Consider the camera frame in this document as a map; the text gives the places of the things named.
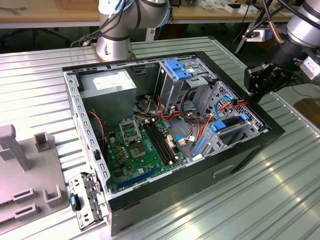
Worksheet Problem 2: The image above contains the metal expansion bracket cover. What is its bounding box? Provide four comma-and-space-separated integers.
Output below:
67, 171, 110, 230

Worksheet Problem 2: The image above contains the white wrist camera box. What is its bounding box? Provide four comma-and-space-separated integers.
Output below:
299, 56, 320, 81

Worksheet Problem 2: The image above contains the hard disk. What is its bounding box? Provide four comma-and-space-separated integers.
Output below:
191, 112, 249, 158

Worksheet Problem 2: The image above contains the blue disk data wire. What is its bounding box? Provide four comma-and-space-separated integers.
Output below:
214, 92, 235, 121

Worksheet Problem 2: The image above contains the grey power supply unit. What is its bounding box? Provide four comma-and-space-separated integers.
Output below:
79, 69, 138, 131

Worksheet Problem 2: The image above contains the metal socket cover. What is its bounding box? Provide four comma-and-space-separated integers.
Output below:
119, 118, 141, 145

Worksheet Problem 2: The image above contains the red black twisted wire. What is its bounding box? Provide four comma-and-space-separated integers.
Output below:
87, 110, 105, 152

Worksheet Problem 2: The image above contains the grey metal disk bay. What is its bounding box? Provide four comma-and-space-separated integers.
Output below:
191, 113, 266, 162

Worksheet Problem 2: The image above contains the yellow black wire bundle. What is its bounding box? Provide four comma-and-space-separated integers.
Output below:
143, 94, 155, 115

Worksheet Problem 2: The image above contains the small white box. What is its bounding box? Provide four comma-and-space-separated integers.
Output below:
224, 2, 242, 14

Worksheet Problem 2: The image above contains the brown square base plate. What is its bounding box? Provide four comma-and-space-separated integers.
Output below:
90, 42, 138, 63

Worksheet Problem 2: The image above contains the green motherboard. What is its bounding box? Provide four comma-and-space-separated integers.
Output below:
103, 117, 188, 195

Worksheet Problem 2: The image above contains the red orange wire bundle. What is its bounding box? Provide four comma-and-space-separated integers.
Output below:
156, 94, 213, 148

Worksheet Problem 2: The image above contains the grey parts rack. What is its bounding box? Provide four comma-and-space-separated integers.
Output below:
0, 124, 71, 225

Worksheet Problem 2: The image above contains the light blue board wire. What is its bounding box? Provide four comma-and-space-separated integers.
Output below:
173, 134, 188, 147

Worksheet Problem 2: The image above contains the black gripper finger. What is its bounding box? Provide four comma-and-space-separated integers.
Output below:
249, 66, 298, 104
244, 61, 276, 98

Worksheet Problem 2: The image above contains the blue drive cage latch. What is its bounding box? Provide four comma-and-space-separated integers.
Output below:
164, 59, 198, 81

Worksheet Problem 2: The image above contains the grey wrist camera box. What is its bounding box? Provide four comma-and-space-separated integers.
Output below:
246, 28, 273, 43

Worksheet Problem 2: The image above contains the blue expansion slot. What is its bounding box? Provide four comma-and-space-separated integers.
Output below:
116, 166, 158, 190

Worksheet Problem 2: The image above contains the black hanging cable bundle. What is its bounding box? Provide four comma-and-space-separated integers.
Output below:
71, 0, 131, 48

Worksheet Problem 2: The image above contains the long wooden desk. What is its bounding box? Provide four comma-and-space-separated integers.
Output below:
0, 0, 291, 30

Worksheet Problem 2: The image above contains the grey metal drive cage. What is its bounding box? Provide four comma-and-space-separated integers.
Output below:
153, 56, 216, 107

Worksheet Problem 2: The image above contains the orange power wire black plug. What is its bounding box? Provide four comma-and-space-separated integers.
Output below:
209, 96, 252, 121

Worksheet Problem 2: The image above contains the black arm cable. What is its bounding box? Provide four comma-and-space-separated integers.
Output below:
261, 0, 295, 30

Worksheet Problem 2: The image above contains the thick black cable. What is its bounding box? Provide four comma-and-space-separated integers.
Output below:
180, 87, 201, 120

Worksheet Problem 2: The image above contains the CPU socket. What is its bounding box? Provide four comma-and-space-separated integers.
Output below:
128, 141, 148, 160

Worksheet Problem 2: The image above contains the black PC case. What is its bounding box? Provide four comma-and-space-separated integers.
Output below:
61, 50, 287, 237

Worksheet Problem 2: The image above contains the black RAM slot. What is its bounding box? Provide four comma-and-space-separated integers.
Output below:
142, 121, 171, 166
149, 120, 177, 162

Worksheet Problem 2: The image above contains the small brown cardboard box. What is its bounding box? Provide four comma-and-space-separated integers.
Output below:
293, 97, 320, 123

